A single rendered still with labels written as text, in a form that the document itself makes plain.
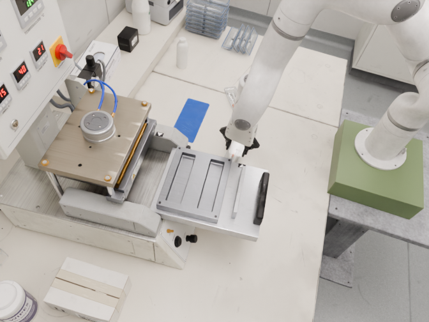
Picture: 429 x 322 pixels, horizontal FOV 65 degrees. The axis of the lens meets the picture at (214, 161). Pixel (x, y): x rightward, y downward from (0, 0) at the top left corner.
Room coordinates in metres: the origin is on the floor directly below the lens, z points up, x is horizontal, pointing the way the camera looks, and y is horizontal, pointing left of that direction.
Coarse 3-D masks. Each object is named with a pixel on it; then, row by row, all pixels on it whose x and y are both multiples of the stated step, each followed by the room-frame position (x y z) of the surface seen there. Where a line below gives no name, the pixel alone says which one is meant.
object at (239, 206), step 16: (240, 176) 0.53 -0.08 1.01; (256, 176) 0.57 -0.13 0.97; (240, 192) 0.48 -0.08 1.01; (256, 192) 0.51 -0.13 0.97; (224, 208) 0.44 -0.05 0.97; (240, 208) 0.45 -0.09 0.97; (256, 208) 0.46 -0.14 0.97; (192, 224) 0.39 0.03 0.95; (208, 224) 0.39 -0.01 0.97; (224, 224) 0.40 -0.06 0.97; (240, 224) 0.40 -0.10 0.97; (256, 224) 0.41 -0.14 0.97; (256, 240) 0.38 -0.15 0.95
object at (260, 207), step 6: (264, 174) 0.55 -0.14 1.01; (264, 180) 0.53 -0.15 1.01; (264, 186) 0.51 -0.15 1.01; (264, 192) 0.49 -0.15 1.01; (258, 198) 0.48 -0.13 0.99; (264, 198) 0.47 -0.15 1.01; (258, 204) 0.45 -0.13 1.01; (264, 204) 0.45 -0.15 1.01; (258, 210) 0.43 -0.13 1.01; (258, 216) 0.42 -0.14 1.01; (258, 222) 0.41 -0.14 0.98
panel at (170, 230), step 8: (168, 224) 0.40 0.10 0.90; (176, 224) 0.42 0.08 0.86; (184, 224) 0.45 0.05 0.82; (160, 232) 0.36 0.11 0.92; (168, 232) 0.38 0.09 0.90; (176, 232) 0.40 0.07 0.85; (184, 232) 0.43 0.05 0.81; (192, 232) 0.45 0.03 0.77; (168, 240) 0.36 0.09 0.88; (184, 240) 0.41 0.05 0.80; (176, 248) 0.36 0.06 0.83; (184, 248) 0.39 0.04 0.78; (184, 256) 0.37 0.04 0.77
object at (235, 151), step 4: (232, 144) 0.80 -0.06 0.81; (236, 144) 0.80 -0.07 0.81; (240, 144) 0.80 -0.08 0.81; (232, 148) 0.78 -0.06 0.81; (236, 148) 0.78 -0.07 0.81; (240, 148) 0.78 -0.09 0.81; (244, 148) 0.79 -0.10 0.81; (228, 152) 0.76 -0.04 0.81; (232, 152) 0.76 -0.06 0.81; (236, 152) 0.76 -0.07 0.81; (240, 152) 0.77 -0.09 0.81; (224, 156) 0.74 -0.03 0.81; (228, 156) 0.74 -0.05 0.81; (232, 156) 0.74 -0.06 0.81; (236, 156) 0.75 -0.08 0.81; (240, 156) 0.75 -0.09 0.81; (232, 160) 0.72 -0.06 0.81; (236, 160) 0.73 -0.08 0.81
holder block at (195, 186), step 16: (176, 160) 0.55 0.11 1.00; (192, 160) 0.57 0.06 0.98; (208, 160) 0.57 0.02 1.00; (224, 160) 0.58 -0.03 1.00; (176, 176) 0.51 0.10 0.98; (192, 176) 0.51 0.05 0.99; (208, 176) 0.53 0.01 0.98; (224, 176) 0.53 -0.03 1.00; (160, 192) 0.44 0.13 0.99; (176, 192) 0.46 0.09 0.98; (192, 192) 0.46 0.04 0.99; (208, 192) 0.48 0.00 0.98; (224, 192) 0.48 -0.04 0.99; (160, 208) 0.41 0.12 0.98; (176, 208) 0.40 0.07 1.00; (192, 208) 0.41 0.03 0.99; (208, 208) 0.43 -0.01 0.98
